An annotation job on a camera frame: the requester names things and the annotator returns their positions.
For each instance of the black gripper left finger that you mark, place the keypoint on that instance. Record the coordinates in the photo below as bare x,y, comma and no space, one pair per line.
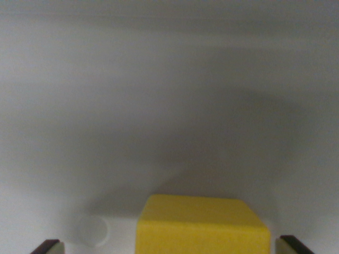
50,247

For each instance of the grey plastic bin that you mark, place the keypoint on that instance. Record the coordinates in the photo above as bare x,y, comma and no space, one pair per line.
159,92

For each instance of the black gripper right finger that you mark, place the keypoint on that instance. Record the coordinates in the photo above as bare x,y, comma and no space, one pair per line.
288,246

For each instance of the yellow cube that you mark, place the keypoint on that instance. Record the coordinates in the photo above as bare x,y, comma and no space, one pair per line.
201,227

